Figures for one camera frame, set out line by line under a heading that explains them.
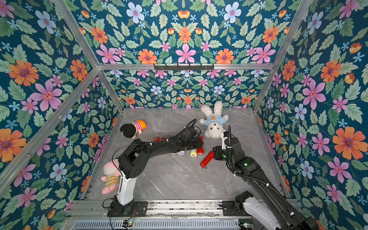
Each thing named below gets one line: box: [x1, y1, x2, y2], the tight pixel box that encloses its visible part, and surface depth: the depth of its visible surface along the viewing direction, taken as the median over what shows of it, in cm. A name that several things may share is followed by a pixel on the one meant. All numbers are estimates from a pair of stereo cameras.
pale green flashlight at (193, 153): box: [189, 148, 198, 158], surface depth 93 cm
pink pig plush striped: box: [100, 159, 121, 195], surface depth 81 cm
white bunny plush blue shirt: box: [199, 100, 229, 139], surface depth 103 cm
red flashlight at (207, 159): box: [200, 150, 215, 169], surface depth 92 cm
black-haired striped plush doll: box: [119, 119, 147, 140], surface depth 103 cm
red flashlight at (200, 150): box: [197, 136, 205, 155], surface depth 92 cm
